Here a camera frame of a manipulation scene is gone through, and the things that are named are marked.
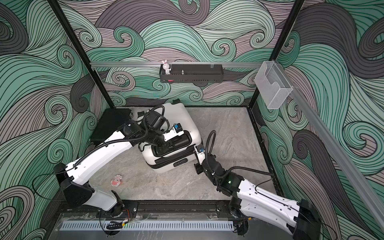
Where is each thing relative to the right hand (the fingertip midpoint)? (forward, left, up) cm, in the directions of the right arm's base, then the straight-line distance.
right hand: (195, 155), depth 76 cm
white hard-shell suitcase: (-2, +6, +5) cm, 8 cm away
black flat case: (+30, +61, -10) cm, 69 cm away
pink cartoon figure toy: (-9, +43, -12) cm, 46 cm away
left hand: (+2, +10, +9) cm, 14 cm away
